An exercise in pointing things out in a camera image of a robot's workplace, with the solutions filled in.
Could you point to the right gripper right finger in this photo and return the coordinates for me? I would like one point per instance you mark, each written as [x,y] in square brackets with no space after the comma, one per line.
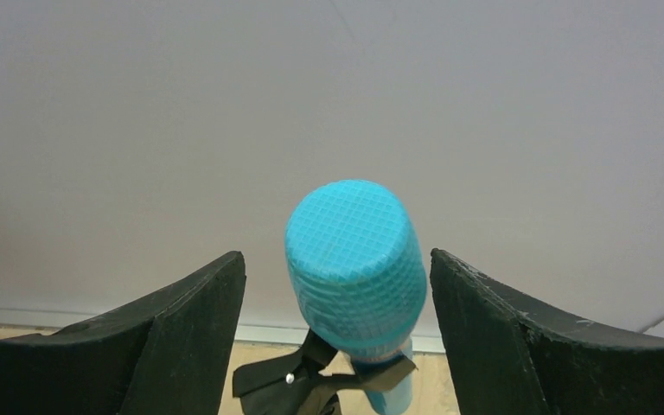
[510,353]

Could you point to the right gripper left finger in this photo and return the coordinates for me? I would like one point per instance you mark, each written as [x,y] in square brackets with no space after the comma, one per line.
[164,353]

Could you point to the blue microphone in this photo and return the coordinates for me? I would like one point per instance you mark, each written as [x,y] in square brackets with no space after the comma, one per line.
[357,271]

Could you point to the black round-base clip stand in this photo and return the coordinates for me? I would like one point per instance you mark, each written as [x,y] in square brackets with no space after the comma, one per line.
[293,383]

